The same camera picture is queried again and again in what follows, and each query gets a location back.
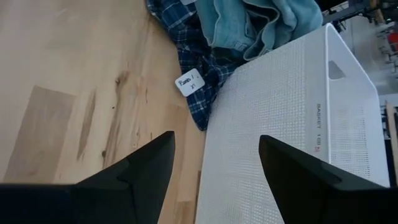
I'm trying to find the white plastic mesh basket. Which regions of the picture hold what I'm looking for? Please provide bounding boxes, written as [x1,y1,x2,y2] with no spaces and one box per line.
[194,22,391,224]

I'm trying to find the light blue fleece garment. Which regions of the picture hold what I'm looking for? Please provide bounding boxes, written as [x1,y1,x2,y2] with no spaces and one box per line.
[242,0,325,62]

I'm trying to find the white label reading Pants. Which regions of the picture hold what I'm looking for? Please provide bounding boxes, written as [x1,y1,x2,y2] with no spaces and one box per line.
[174,68,206,98]

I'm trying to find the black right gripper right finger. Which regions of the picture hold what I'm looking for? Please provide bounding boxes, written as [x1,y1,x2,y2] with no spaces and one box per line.
[258,134,398,224]

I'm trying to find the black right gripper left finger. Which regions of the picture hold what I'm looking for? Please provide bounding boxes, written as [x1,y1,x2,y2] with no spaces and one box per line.
[0,130,176,224]

